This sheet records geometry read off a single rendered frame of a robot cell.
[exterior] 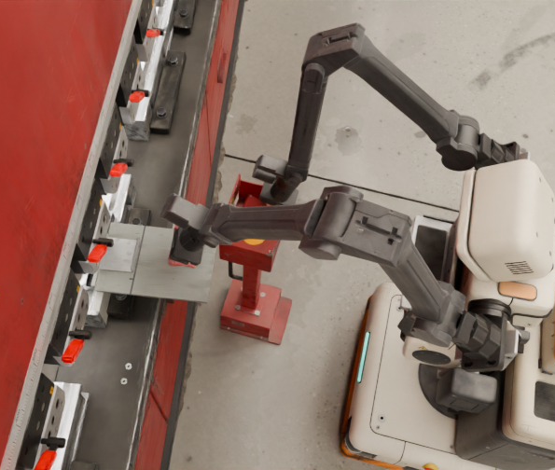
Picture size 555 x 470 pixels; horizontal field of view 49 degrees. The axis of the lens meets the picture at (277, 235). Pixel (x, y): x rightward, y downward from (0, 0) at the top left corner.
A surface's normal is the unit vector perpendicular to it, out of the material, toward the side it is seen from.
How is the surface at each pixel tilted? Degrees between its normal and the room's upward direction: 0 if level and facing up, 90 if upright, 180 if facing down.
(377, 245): 13
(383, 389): 0
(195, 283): 0
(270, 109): 0
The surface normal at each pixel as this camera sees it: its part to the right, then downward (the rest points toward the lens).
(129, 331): 0.06, -0.46
